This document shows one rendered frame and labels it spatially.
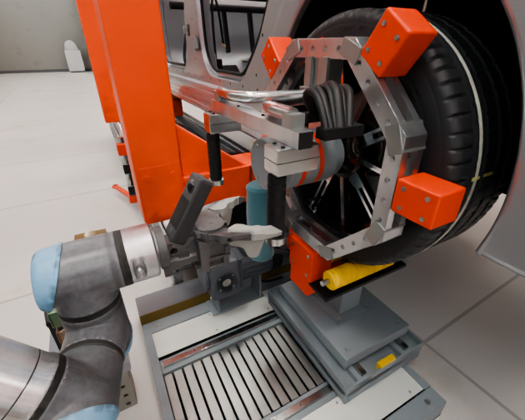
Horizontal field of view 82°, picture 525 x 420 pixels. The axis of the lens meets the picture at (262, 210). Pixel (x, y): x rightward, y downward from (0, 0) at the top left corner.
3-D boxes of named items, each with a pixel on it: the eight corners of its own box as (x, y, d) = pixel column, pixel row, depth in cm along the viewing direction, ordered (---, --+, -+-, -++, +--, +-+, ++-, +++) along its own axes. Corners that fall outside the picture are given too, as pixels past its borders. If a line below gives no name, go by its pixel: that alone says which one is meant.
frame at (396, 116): (388, 289, 75) (456, 33, 49) (369, 298, 72) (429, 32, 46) (276, 202, 117) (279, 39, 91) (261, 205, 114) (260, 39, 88)
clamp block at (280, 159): (318, 169, 57) (321, 142, 55) (277, 178, 53) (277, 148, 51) (302, 162, 61) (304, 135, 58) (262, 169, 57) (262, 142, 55)
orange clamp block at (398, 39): (405, 77, 59) (440, 32, 52) (376, 78, 56) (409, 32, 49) (386, 53, 62) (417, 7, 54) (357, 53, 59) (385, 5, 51)
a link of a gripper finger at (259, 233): (281, 253, 55) (231, 249, 56) (282, 225, 52) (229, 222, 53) (279, 264, 52) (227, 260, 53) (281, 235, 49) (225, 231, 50)
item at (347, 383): (417, 357, 113) (424, 340, 108) (343, 406, 98) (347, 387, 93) (330, 278, 152) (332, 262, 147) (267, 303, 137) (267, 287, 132)
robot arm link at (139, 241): (117, 219, 50) (125, 250, 42) (148, 212, 52) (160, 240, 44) (128, 262, 54) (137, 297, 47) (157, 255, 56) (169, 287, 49)
